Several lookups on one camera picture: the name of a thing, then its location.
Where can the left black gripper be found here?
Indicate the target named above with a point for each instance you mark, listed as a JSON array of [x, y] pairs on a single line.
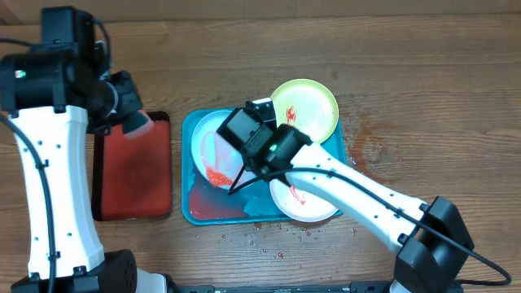
[[132, 98]]

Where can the red sponge with green pad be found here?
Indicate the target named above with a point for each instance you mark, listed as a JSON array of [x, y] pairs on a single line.
[[137, 124]]

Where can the yellow-green plate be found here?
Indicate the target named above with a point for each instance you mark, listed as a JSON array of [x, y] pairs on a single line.
[[308, 106]]

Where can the light blue plate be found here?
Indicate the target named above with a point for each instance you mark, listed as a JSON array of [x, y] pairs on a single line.
[[214, 157]]

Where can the white plate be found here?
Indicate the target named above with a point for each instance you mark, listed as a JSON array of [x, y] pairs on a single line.
[[300, 205]]

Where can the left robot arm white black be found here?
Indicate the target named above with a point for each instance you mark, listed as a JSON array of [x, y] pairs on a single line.
[[52, 96]]

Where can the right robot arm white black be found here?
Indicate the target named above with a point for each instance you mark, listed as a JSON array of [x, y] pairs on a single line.
[[430, 240]]

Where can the dark red tray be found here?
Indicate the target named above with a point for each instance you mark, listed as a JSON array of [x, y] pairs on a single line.
[[132, 178]]

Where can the black rail at table edge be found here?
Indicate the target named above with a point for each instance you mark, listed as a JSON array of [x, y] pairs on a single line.
[[353, 287]]

